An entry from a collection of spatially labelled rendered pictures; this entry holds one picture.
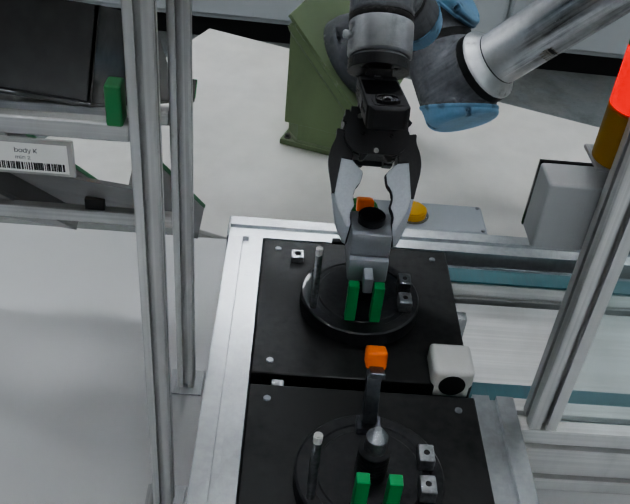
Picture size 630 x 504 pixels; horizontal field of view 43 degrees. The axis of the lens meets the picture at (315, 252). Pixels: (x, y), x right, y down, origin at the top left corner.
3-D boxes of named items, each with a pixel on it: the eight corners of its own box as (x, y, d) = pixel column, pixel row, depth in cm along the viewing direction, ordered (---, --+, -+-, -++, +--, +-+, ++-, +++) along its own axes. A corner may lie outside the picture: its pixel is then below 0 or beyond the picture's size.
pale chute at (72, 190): (98, 220, 101) (106, 186, 102) (198, 239, 100) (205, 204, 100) (-5, 165, 73) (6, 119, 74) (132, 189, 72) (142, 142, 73)
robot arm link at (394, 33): (419, 15, 88) (346, 9, 88) (417, 55, 88) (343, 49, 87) (408, 38, 95) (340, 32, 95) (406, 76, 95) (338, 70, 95)
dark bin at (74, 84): (80, 83, 88) (86, 14, 86) (195, 102, 86) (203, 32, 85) (-74, 80, 60) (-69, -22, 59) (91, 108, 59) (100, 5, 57)
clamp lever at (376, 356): (357, 415, 78) (365, 343, 76) (378, 417, 78) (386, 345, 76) (360, 433, 75) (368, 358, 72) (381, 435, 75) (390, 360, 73)
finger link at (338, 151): (358, 203, 89) (379, 129, 90) (360, 200, 87) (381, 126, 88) (318, 191, 89) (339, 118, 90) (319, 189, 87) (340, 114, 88)
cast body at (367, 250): (344, 245, 94) (351, 196, 89) (382, 248, 94) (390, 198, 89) (346, 292, 87) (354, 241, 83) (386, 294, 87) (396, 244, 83)
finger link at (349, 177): (342, 247, 93) (363, 171, 94) (347, 242, 87) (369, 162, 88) (316, 239, 93) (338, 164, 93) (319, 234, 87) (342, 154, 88)
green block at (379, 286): (368, 315, 91) (373, 281, 88) (378, 315, 91) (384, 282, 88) (368, 322, 90) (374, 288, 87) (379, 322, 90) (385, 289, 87)
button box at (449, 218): (333, 228, 119) (337, 194, 115) (472, 239, 120) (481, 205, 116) (334, 257, 113) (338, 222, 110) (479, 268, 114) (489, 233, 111)
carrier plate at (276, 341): (262, 250, 105) (263, 237, 104) (442, 263, 106) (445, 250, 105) (249, 385, 86) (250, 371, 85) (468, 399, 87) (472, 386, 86)
